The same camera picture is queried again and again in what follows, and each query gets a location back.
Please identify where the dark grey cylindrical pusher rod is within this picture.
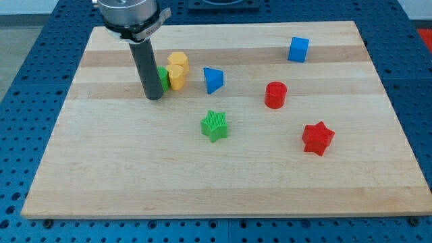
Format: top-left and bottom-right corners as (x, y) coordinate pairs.
(129, 39), (163, 101)

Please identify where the green star block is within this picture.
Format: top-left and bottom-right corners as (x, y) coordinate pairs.
(200, 110), (227, 142)

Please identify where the yellow heart block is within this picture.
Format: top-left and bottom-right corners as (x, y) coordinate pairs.
(165, 64), (186, 90)

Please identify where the red star block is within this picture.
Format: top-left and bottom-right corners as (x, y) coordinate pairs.
(302, 121), (335, 157)

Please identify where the green cylinder block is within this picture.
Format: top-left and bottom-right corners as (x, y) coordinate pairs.
(157, 66), (170, 92)

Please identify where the yellow hexagon block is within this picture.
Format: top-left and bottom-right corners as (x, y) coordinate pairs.
(167, 51), (190, 74)

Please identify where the blue triangle block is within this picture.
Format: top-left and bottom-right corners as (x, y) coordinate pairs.
(203, 67), (224, 94)

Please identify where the red cylinder block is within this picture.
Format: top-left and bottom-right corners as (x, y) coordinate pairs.
(264, 81), (288, 109)

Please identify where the wooden board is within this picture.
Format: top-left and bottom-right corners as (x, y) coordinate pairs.
(21, 21), (431, 219)

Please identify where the blue cube block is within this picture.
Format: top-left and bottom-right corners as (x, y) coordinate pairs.
(287, 36), (309, 63)

